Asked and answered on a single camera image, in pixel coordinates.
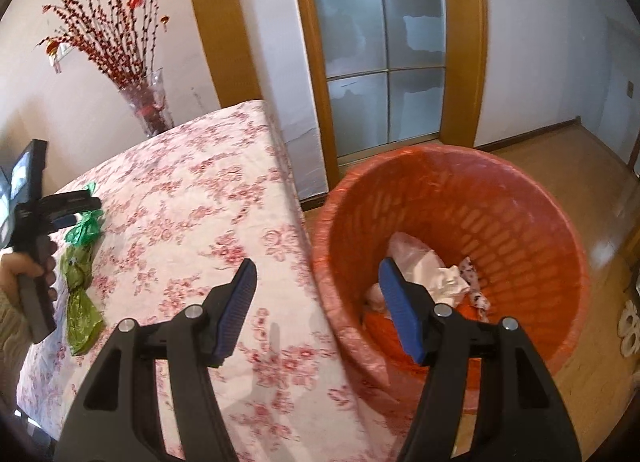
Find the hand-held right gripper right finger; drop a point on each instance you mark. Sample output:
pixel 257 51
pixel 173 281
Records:
pixel 400 307

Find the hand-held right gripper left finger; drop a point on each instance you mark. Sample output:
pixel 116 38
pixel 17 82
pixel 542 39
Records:
pixel 235 312

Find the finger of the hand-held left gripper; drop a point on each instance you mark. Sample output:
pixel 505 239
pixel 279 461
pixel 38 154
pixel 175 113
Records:
pixel 65 222
pixel 75 204

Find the red plastic bag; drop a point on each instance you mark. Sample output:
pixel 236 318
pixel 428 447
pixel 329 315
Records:
pixel 380 329

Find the white plastic bag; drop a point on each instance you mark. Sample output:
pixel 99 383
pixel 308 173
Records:
pixel 410 252

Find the black white patterned wrapper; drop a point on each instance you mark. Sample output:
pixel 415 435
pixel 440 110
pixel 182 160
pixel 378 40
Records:
pixel 475 299

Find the green plastic wrapper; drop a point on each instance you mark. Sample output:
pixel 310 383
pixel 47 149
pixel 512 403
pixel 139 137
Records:
pixel 80 312

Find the orange plastic basket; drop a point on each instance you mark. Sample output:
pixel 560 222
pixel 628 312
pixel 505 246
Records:
pixel 500 202

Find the person's left forearm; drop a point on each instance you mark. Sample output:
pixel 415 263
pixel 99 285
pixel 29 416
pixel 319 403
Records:
pixel 10 342

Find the person's left hand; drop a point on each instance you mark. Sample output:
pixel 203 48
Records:
pixel 12 267

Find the clear glass vase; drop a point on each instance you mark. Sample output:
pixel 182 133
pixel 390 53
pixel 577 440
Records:
pixel 150 106

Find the red berry branches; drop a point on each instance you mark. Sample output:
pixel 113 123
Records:
pixel 115 51

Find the white patterned slipper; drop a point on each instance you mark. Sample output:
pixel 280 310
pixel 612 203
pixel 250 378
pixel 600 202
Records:
pixel 629 329

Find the frosted glass door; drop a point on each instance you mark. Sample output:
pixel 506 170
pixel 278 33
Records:
pixel 375 41

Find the wooden door frame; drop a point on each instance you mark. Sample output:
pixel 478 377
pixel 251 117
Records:
pixel 462 41

